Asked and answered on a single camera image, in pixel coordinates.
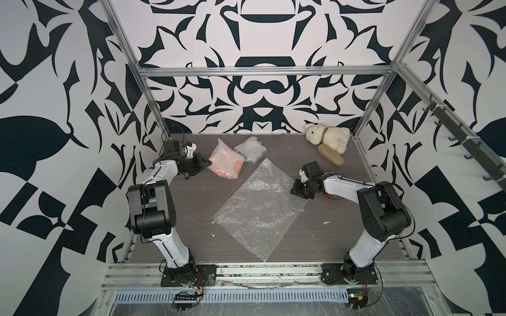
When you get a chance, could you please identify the right electronics board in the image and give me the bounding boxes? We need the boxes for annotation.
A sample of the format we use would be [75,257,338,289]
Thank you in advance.
[346,288,368,310]

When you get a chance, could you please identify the orange bubble plate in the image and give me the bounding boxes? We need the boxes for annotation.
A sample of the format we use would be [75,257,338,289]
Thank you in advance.
[208,138,245,180]

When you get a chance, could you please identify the clear bubble wrap sheet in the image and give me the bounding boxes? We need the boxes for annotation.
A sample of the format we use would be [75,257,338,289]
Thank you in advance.
[212,158,308,262]

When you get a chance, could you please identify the white plush bunny toy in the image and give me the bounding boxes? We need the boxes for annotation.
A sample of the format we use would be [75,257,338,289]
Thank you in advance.
[303,123,351,154]

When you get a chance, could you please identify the black wall hook rail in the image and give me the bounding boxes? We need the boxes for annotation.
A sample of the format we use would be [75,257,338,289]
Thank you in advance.
[422,94,505,190]

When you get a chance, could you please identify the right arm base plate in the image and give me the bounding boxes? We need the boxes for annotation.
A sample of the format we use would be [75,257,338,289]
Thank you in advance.
[321,261,378,285]

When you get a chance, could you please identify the tan wooden brush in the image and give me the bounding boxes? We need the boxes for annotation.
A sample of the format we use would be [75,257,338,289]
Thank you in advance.
[317,144,345,167]

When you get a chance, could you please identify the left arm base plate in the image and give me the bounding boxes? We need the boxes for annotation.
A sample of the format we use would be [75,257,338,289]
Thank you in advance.
[161,264,217,288]

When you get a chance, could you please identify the electronics board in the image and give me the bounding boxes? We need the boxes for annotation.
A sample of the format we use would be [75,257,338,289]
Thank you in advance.
[346,288,368,310]
[172,288,204,310]

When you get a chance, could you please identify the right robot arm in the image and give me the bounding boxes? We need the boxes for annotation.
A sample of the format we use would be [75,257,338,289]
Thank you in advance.
[291,161,412,284]

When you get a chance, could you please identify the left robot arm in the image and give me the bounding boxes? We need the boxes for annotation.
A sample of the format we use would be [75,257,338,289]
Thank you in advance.
[127,140,212,283]

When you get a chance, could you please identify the aluminium frame rail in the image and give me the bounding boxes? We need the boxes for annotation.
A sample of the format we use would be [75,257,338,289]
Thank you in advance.
[138,65,392,78]

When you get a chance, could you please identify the left electronics board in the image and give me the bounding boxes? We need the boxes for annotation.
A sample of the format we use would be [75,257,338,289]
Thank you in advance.
[172,288,204,310]

